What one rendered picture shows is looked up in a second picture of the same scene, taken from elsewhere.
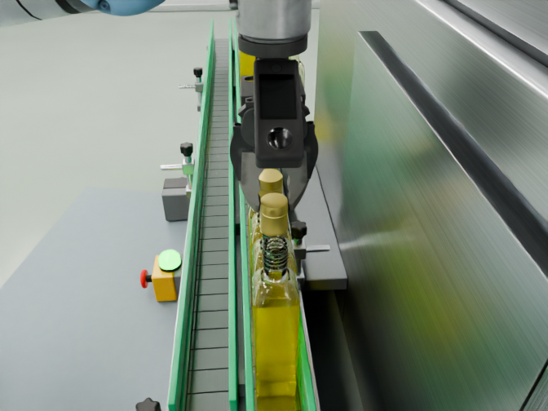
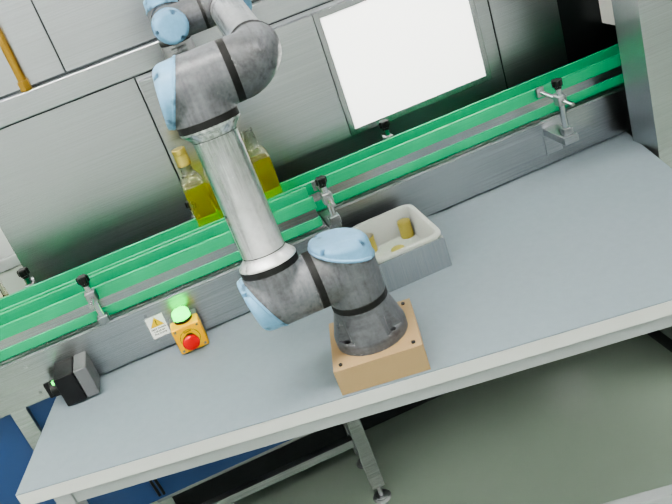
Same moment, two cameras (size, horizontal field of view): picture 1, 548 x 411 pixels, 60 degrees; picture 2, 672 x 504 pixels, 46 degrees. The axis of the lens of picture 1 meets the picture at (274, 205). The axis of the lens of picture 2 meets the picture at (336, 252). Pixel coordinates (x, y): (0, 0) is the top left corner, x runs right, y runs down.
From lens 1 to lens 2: 1.98 m
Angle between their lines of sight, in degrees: 77
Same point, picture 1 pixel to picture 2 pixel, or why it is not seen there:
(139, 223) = (99, 410)
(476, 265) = (288, 43)
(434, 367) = (300, 90)
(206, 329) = not seen: hidden behind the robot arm
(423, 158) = not seen: hidden behind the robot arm
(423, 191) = not seen: hidden behind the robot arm
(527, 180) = (280, 14)
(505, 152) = (270, 17)
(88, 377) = (283, 336)
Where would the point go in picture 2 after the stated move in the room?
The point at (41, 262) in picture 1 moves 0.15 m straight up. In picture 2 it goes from (160, 438) to (130, 381)
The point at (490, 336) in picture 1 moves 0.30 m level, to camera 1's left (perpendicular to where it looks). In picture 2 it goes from (305, 48) to (327, 71)
